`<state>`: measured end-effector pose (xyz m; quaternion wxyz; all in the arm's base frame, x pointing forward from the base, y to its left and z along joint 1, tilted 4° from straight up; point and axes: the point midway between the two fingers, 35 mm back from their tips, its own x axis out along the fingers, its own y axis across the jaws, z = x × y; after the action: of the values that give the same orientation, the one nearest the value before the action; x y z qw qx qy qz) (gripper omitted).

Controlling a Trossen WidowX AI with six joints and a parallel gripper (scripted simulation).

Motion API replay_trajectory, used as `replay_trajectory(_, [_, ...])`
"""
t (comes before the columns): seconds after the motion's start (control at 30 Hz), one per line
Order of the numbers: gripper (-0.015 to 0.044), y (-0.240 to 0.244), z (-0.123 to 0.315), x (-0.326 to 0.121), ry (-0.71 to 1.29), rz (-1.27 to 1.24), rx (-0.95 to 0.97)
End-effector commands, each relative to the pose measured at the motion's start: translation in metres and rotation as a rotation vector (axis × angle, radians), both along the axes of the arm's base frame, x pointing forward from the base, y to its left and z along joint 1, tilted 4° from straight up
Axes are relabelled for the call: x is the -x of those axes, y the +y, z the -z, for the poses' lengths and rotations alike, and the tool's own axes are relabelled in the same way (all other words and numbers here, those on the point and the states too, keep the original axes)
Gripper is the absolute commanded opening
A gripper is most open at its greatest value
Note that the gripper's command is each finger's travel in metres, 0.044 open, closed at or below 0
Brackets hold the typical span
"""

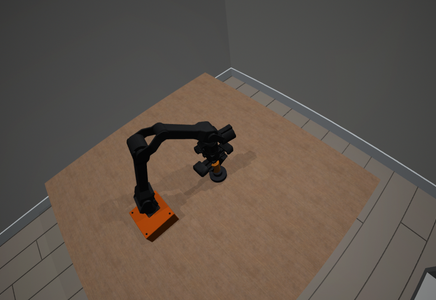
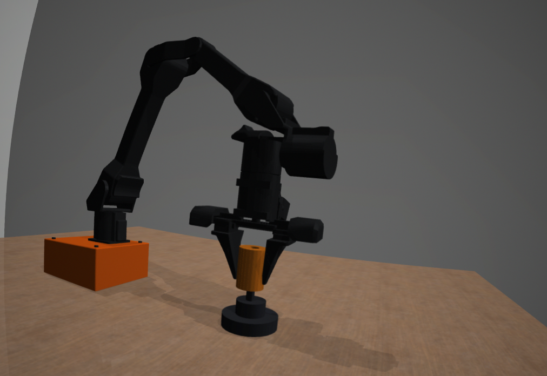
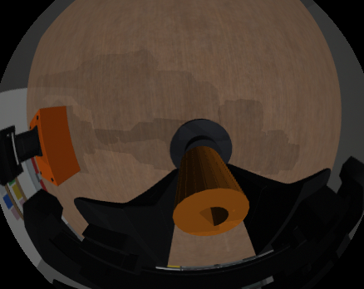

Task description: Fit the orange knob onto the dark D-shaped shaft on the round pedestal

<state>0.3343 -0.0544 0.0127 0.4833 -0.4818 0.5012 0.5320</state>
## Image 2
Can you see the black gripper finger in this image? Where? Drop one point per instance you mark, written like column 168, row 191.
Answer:
column 273, row 250
column 230, row 243

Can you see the black stepped round pedestal with shaft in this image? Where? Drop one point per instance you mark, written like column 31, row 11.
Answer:
column 249, row 317

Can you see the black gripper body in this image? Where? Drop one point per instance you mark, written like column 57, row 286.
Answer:
column 258, row 196

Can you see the orange cylindrical knob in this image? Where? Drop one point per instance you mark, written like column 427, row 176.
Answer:
column 250, row 267

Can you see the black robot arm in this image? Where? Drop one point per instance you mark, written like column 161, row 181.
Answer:
column 303, row 151

